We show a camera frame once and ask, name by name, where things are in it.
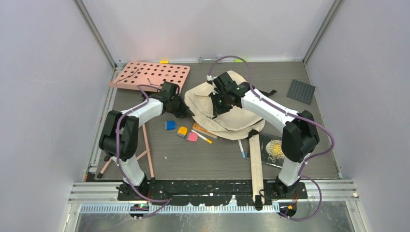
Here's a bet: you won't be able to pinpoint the cream canvas backpack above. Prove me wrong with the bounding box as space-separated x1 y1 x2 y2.
185 82 265 211

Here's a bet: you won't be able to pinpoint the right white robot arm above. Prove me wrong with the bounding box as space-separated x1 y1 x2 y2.
206 72 320 199

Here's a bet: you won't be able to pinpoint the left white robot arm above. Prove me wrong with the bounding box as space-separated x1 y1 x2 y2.
99 81 194 200

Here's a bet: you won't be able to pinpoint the blue eraser block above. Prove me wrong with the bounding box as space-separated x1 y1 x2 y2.
164 120 176 131

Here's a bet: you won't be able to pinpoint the orange eraser block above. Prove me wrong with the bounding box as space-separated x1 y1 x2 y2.
176 126 188 138

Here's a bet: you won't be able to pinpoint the green tape tag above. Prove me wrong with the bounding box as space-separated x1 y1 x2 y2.
234 58 247 62

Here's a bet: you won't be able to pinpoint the orange paperback book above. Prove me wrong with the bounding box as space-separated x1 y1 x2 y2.
192 122 217 139

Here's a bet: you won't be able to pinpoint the pink eraser block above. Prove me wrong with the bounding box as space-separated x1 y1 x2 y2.
186 132 198 142

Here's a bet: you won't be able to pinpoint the yellow capped white marker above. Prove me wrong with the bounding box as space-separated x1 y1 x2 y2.
191 130 212 144

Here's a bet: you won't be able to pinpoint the pink perforated stand board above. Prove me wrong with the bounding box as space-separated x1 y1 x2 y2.
109 61 190 91

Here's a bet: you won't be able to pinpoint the blue capped white marker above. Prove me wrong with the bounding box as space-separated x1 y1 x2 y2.
238 140 246 159

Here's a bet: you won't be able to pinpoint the dark grey studded baseplate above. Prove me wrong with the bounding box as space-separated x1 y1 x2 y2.
287 79 316 105

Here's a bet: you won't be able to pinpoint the black moon cover book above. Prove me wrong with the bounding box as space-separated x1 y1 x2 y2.
259 133 285 168

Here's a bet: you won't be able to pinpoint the pink tripod stand legs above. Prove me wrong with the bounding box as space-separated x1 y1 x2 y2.
95 124 155 180

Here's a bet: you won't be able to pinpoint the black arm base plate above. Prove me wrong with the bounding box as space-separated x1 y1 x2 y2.
117 179 308 207

